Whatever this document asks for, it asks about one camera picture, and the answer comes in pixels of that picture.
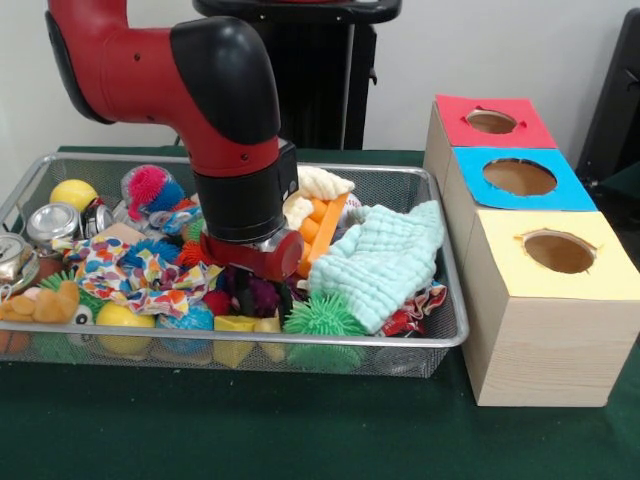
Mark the shallow silver mesh bin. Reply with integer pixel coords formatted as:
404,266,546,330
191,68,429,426
0,152,471,380

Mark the dark green cloth side table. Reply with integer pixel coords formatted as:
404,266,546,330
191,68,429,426
597,160,640,202

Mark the orange plastic block toy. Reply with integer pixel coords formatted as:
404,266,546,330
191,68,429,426
298,192,349,279

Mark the silver drink can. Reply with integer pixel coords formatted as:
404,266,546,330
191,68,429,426
25,202,84,247

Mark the black office chair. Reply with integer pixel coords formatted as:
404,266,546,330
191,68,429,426
574,7,640,174

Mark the wooden box with three holes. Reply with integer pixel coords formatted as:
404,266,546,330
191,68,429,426
422,96,640,408

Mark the green spiky rubber ball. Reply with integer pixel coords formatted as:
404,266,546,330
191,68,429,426
282,291,367,369

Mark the yellow ball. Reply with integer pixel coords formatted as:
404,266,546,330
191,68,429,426
48,178,99,214

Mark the purple knobbly ball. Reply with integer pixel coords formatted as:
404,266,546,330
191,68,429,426
219,267,282,319

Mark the colourful dotted cloth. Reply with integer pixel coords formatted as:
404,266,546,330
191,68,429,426
399,280,448,322
52,234,224,317

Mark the mint green knitted cloth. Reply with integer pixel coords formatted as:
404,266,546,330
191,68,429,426
306,199,447,336

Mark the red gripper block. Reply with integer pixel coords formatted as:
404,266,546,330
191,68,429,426
199,230,307,323

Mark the dark green table cloth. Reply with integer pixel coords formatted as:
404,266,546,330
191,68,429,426
0,144,640,480

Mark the cream knitted cloth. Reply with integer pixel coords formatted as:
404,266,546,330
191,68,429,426
282,166,357,232

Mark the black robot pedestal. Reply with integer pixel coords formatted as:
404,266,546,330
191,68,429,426
192,0,404,150

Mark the brown plush toy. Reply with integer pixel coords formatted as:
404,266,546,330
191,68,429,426
0,282,82,324

